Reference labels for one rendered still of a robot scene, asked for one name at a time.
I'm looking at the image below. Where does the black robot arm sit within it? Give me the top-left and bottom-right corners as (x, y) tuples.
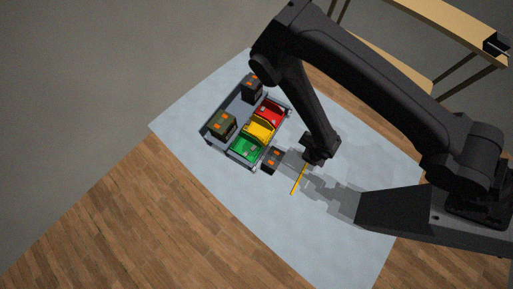
(249, 0), (513, 232)

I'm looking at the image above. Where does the dark grey shelf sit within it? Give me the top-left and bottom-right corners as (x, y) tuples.
(198, 74), (293, 172)

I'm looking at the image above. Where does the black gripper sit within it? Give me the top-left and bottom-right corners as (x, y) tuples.
(302, 148), (326, 168)

